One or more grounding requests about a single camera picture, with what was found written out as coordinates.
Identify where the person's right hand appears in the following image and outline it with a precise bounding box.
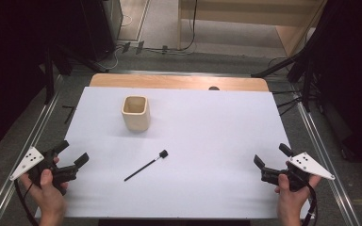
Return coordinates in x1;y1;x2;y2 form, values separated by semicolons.
274;160;322;220

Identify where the black cabinet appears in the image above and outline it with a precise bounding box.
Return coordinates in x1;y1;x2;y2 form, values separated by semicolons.
78;0;124;62

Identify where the wooden table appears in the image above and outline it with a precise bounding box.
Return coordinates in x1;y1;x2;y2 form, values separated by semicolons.
89;73;270;92

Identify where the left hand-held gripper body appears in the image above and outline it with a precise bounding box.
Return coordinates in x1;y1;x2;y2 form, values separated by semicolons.
9;146;79;196

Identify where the white table mat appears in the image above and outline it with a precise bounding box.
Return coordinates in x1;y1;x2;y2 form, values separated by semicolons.
34;86;311;220

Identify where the person's left hand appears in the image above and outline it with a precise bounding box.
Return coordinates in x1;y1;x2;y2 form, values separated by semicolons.
19;156;70;220

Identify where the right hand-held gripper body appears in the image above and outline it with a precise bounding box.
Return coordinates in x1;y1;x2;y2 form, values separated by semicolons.
260;152;336;193

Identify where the black hanging cable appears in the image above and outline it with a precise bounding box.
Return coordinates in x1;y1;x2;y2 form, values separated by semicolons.
144;0;199;53

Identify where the beige square cup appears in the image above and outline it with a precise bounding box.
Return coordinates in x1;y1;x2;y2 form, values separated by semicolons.
121;95;152;133

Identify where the wooden shelf unit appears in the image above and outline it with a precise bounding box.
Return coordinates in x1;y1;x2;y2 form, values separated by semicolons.
176;0;329;58

